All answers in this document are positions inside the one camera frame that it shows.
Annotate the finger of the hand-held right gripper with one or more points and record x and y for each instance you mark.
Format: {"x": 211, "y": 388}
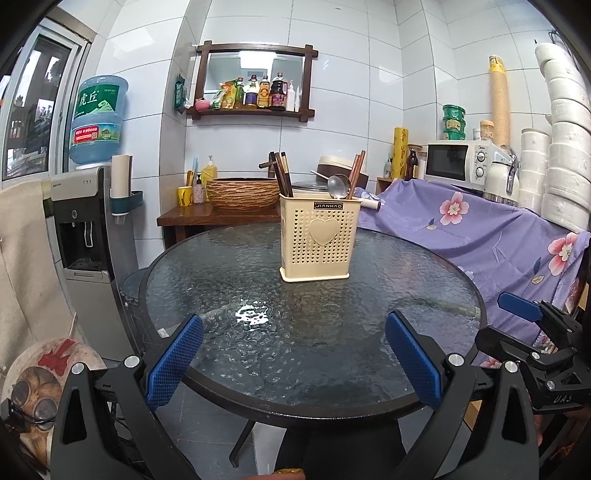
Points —
{"x": 508, "y": 346}
{"x": 519, "y": 307}

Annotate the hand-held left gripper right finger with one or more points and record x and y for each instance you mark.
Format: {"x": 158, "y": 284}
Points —
{"x": 413, "y": 364}

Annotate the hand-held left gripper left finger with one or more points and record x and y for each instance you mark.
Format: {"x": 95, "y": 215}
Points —
{"x": 175, "y": 364}

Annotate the cream plastic utensil holder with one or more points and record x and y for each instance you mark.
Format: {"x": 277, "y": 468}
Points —
{"x": 321, "y": 258}

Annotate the brown wooden chopstick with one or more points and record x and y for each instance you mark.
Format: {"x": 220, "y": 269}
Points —
{"x": 354, "y": 175}
{"x": 359, "y": 173}

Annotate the grey round stool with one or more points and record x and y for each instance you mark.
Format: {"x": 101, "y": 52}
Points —
{"x": 136, "y": 286}

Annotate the purple floral cloth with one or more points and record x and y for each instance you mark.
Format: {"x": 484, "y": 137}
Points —
{"x": 461, "y": 240}

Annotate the white kettle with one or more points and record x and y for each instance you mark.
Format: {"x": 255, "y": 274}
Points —
{"x": 501, "y": 177}

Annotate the round printed stool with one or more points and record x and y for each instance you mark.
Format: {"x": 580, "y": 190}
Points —
{"x": 46, "y": 392}

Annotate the wooden side table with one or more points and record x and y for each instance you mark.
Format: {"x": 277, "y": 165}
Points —
{"x": 184, "y": 217}

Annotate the water dispenser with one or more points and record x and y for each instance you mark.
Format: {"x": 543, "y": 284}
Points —
{"x": 87, "y": 240}

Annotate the white microwave oven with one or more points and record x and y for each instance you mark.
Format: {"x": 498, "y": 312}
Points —
{"x": 450, "y": 159}

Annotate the teal cup holder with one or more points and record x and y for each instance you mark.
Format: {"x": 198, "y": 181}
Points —
{"x": 131, "y": 204}

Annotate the yellow cup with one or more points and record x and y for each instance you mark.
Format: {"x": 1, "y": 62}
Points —
{"x": 185, "y": 197}

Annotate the dotted small cup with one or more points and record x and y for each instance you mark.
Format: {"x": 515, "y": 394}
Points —
{"x": 199, "y": 194}

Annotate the stacks of white disposable bowls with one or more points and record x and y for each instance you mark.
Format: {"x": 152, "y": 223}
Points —
{"x": 563, "y": 138}

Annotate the brown glass bottle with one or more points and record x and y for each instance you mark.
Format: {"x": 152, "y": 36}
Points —
{"x": 412, "y": 166}

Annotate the white jar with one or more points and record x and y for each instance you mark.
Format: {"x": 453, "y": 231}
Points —
{"x": 476, "y": 134}

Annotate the yellow lidded jar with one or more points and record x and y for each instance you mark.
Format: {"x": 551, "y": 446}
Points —
{"x": 487, "y": 130}

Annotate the woven basin sink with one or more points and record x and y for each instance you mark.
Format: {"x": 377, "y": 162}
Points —
{"x": 240, "y": 196}

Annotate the wooden crate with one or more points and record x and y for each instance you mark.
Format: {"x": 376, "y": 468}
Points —
{"x": 384, "y": 184}

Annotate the beige cloth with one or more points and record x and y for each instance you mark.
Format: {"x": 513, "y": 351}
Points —
{"x": 23, "y": 258}

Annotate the cream paper cup stack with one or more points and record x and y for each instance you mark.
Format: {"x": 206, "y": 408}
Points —
{"x": 121, "y": 180}

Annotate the yellow wrap roll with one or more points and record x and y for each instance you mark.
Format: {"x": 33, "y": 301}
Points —
{"x": 400, "y": 154}

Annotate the blue toothbrush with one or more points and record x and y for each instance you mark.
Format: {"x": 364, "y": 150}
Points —
{"x": 194, "y": 170}

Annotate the yellow soap bottle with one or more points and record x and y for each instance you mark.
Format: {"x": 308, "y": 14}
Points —
{"x": 209, "y": 171}

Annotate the tall paper cup stack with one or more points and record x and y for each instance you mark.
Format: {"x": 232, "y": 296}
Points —
{"x": 500, "y": 101}

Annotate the cream pot with lid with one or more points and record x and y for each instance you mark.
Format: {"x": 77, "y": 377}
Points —
{"x": 304, "y": 187}

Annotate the white brown rice cooker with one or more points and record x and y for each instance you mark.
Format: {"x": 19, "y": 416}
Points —
{"x": 332, "y": 162}

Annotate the bronze faucet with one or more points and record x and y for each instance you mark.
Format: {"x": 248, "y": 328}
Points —
{"x": 264, "y": 165}

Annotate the blue water jug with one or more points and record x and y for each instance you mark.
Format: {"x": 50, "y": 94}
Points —
{"x": 99, "y": 124}

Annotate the green hanging packet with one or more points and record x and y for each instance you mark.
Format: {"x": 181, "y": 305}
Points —
{"x": 180, "y": 94}

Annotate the yellow green packet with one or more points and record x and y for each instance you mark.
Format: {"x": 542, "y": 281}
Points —
{"x": 224, "y": 98}

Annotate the green capped oil bottle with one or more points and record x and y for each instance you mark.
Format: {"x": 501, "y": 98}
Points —
{"x": 238, "y": 94}

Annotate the purple label bottle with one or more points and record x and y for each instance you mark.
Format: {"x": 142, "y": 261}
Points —
{"x": 251, "y": 94}

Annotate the orange label bottle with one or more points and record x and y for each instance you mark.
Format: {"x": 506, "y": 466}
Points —
{"x": 263, "y": 94}

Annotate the dark soy sauce bottle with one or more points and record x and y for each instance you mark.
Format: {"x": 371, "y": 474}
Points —
{"x": 278, "y": 92}

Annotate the sliding window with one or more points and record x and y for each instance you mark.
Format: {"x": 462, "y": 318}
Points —
{"x": 41, "y": 106}

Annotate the white squeeze bottle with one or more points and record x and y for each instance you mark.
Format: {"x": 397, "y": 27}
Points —
{"x": 293, "y": 98}

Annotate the wooden framed mirror shelf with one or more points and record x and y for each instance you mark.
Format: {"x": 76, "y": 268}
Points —
{"x": 254, "y": 64}

